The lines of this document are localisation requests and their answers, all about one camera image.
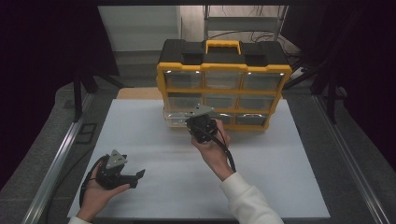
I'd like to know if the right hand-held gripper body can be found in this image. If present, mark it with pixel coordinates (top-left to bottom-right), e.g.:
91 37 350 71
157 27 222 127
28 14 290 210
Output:
185 104 219 145

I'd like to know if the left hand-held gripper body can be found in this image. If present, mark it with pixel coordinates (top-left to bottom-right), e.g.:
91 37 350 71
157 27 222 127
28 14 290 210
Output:
93 148 129 190

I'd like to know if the clear plastic parts drawer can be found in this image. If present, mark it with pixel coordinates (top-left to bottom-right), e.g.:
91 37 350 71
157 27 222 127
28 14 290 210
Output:
163 109 201 129

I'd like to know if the yellow black drawer cabinet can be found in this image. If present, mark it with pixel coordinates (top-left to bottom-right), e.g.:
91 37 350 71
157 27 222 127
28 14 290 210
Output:
156 38 293 133

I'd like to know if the person's left hand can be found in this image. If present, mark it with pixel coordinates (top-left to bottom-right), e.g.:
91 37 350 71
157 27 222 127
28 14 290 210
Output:
76 161 132 222

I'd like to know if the person's right hand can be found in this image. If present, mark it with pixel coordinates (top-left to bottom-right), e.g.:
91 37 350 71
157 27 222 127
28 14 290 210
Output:
191 119 235 182

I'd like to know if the set of clear cabinet drawers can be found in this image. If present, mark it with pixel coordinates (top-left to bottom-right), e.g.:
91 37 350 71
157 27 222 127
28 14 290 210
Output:
164 70 284 126

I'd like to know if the tan wooden board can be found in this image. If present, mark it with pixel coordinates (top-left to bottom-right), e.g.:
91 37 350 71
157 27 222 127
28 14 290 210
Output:
116 87 165 101

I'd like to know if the black metal stand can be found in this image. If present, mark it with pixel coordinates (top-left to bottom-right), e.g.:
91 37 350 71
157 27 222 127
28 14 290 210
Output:
281 60 347 125
73 66 127 123

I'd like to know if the white power strip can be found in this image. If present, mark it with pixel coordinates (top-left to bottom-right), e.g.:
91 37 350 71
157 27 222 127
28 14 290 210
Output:
290 65 307 79

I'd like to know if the grey metal shelf rack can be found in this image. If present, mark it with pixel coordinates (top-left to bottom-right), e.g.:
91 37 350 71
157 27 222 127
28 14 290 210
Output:
203 5 289 42

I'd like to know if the dark curtain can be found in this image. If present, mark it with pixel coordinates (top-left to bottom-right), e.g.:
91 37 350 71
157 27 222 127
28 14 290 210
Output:
286 0 396 172
0 0 120 188

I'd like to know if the right hand-held gripper black cable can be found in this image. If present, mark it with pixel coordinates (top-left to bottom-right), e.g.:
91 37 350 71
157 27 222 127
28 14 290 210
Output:
199 122 237 174

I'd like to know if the black floor socket frame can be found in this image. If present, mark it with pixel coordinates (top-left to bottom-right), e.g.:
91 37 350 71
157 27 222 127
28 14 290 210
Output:
74 122 98 145

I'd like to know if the aluminium frame rail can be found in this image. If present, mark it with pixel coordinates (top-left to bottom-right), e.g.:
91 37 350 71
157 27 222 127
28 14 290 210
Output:
21 92 96 224
312 94 391 224

